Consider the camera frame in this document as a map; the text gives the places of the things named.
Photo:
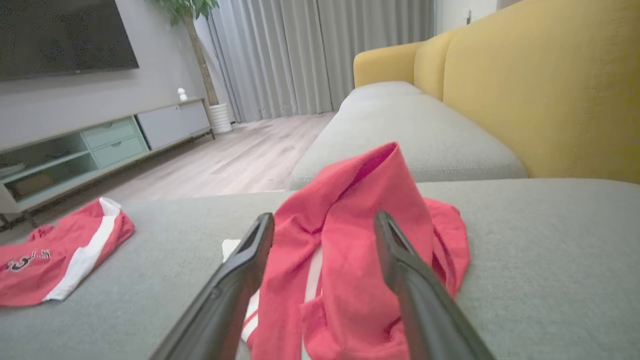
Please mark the yellow sofa backrest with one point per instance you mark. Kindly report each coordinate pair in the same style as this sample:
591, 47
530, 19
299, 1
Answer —
550, 85

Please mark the brown box in cabinet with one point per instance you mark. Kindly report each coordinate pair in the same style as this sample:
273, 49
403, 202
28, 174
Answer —
30, 185

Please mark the white ribbed plant pot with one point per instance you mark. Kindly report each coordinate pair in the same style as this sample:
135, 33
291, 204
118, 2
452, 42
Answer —
220, 118

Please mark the green indoor tree plant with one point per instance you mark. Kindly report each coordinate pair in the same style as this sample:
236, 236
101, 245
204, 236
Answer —
202, 65

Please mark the wide grey sofa chaise cushion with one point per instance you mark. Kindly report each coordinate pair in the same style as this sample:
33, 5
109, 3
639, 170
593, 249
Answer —
550, 260

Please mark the red white basketball shorts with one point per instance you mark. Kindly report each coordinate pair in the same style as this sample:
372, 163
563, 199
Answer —
55, 250

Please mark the grey pleated curtain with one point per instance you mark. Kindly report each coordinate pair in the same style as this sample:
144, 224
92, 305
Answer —
300, 55

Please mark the small white figurine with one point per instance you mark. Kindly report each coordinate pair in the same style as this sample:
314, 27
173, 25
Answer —
182, 95

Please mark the grey sofa seat cushion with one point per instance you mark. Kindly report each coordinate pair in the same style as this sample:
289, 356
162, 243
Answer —
410, 135

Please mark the grey low tv cabinet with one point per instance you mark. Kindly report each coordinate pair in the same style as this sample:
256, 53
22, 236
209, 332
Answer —
170, 122

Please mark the black wall television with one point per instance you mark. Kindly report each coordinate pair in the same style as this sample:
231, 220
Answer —
60, 35

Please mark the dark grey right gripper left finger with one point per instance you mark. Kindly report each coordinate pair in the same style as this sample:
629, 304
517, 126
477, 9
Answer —
225, 300

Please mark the red basketball jersey number 23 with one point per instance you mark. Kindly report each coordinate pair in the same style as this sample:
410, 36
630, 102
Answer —
350, 240

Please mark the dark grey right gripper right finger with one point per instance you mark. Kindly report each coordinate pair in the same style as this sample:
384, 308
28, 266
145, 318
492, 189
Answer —
425, 310

